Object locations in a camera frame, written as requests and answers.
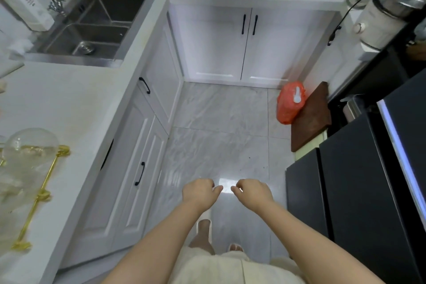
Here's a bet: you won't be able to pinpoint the person's left leg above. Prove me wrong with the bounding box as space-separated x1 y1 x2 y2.
189 220 216 256

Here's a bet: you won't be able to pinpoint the stainless steel double sink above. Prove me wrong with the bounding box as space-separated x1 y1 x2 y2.
24 0 162 69

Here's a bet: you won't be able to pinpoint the person's left hand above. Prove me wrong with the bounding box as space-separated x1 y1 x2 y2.
182 178 224 213

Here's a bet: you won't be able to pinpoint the white cabinet door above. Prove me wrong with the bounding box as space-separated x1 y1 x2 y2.
61 87 169 269
241 8 334 89
176 5 252 83
137 21 184 125

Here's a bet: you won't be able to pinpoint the black refrigerator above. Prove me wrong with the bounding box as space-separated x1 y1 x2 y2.
285 67 426 284

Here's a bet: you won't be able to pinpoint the gold metal rack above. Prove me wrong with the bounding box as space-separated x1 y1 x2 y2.
11 145 71 251

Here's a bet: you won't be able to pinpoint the person's right hand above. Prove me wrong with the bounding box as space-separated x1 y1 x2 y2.
231 179 275 214

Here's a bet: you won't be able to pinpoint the white blender appliance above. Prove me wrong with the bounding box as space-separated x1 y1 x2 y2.
353 0 426 53

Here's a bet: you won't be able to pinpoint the brown wooden cutting board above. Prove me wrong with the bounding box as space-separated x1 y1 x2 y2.
290 81 333 153

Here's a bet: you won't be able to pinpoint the person's left forearm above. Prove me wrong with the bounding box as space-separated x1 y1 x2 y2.
101 203 209 284

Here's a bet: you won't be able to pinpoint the clear glass globe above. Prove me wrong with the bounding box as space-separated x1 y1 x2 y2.
1 128 61 176

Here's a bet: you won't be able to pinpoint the black power cable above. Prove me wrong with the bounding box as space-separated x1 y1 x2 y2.
327 0 384 47

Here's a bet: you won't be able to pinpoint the orange plastic bag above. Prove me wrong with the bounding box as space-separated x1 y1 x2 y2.
276 81 309 125

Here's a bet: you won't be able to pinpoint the person's right forearm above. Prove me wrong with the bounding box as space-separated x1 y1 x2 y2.
254 201 385 284

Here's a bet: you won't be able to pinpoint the cream shorts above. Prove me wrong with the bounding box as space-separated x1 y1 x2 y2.
167 245 308 284

